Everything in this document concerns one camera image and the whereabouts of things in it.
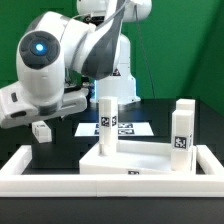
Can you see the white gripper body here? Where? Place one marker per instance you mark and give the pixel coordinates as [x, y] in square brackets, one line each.
[15, 111]

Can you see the white desk top tray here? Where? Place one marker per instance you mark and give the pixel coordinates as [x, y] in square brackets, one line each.
[138, 157]

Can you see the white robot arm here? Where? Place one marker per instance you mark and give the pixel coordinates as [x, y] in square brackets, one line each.
[54, 43]

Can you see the marker tag sheet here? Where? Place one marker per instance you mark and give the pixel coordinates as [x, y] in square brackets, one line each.
[122, 129]

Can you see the white U-shaped frame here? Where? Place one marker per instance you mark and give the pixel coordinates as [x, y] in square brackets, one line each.
[15, 183]

